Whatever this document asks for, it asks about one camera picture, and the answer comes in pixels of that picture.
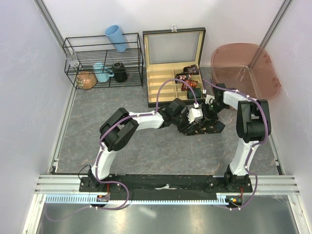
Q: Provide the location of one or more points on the clear glass cup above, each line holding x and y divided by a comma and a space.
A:
71, 57

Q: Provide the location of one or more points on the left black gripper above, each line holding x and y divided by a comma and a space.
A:
187, 124

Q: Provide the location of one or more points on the blue plastic cup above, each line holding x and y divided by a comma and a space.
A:
116, 38

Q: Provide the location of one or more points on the black ceramic jar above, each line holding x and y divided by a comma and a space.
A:
119, 71

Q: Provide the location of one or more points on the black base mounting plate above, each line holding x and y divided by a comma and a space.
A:
160, 186

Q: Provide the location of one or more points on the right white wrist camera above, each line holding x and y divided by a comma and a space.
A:
207, 98

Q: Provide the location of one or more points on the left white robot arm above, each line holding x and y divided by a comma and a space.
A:
117, 131

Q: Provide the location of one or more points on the black wire rack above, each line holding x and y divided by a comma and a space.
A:
93, 49

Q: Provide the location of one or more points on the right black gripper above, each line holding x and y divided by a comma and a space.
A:
206, 115

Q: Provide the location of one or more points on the red patterned rolled tie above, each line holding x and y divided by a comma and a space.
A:
189, 84

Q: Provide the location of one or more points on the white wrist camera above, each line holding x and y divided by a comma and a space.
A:
207, 98
195, 114

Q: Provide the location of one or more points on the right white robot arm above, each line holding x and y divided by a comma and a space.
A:
253, 127

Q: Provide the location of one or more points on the dark floral necktie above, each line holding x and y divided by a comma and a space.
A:
203, 127

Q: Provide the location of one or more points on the light blue cable duct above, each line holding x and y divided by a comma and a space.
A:
103, 200

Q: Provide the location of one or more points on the pink transparent plastic tub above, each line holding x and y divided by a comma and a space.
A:
246, 67

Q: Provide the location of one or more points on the light blue mug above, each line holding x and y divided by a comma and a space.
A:
103, 74

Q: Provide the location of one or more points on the dark pink patterned rolled tie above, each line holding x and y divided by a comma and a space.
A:
191, 69

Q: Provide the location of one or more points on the dark green rolled tie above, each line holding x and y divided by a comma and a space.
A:
195, 93

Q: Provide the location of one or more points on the brown round vase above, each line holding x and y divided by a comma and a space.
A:
86, 80

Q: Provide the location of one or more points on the black pink floral rolled tie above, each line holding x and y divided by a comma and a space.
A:
182, 76

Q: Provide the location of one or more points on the black wooden tie box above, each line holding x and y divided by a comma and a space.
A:
167, 52

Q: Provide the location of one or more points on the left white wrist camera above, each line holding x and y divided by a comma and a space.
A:
195, 114

